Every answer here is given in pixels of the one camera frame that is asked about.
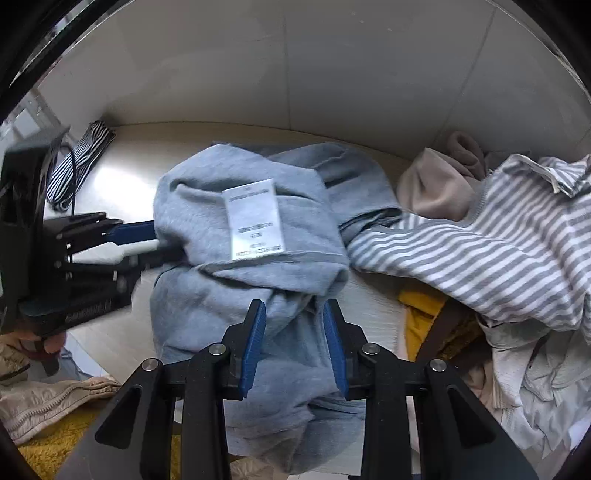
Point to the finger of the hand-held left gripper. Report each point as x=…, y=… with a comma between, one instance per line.
x=136, y=231
x=159, y=258

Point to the beige quilted jacket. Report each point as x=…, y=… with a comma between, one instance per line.
x=46, y=406

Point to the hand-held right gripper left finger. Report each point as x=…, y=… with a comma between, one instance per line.
x=255, y=344

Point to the mustard yellow garment brown trim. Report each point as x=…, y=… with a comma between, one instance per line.
x=418, y=323

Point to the pale grey white garment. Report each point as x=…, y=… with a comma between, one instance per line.
x=545, y=383

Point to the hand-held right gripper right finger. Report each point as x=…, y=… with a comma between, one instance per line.
x=333, y=346

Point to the grey fleece pants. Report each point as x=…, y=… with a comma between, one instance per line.
x=194, y=286

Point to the person's left hand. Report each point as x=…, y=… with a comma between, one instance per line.
x=44, y=344

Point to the beige fleece cloth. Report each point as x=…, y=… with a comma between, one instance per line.
x=434, y=189

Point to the grey white striped garment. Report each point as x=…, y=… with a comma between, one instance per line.
x=508, y=240

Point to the yellow fuzzy garment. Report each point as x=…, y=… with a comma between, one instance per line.
x=51, y=452

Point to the person's left forearm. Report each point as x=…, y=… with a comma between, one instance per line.
x=11, y=360

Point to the black white striped cloth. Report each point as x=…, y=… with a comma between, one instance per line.
x=87, y=147

